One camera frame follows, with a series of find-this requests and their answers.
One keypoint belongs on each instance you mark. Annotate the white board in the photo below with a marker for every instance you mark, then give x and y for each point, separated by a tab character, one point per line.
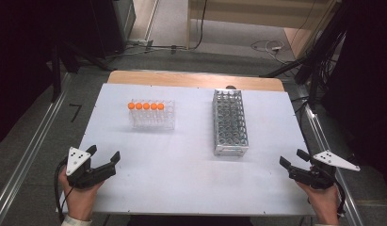
181	175

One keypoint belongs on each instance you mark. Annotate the light wooden furniture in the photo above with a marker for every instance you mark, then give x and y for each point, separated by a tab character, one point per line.
244	12

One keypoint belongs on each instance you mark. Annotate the dark curtain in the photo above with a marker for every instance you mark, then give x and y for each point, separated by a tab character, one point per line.
367	78
18	62

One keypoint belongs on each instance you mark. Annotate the clear plastic tube rack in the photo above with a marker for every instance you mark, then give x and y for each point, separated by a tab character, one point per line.
169	119

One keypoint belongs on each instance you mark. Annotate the person's left hand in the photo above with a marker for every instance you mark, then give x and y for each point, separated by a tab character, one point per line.
78	202

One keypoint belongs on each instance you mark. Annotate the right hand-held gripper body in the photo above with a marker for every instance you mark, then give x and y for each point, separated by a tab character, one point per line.
318	179

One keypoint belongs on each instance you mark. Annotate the aluminium floor rail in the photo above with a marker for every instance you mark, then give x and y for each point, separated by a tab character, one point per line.
348	194
28	157

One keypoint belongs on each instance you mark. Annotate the person's right hand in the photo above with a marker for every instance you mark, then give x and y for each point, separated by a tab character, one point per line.
324	204

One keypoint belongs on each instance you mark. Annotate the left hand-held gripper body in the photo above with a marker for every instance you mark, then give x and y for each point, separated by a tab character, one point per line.
84	179

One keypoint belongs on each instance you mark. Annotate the grey power strip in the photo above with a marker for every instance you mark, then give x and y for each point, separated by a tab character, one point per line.
141	42

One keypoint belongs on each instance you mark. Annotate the black cabinet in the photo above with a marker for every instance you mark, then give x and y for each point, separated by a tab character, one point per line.
109	28

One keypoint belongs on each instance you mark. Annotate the black tripod stand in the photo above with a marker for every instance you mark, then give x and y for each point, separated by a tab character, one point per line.
56	72

